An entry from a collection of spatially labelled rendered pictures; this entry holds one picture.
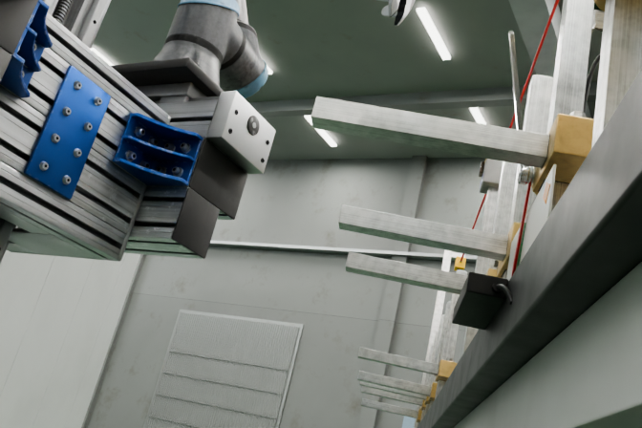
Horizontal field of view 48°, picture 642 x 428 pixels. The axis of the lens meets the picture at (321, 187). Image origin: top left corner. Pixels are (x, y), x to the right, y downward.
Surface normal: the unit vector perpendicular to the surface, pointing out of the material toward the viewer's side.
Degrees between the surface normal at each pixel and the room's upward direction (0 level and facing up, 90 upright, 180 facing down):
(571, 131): 90
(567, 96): 90
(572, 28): 90
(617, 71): 90
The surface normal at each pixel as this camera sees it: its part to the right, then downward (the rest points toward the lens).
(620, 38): -0.07, -0.40
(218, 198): 0.87, 0.01
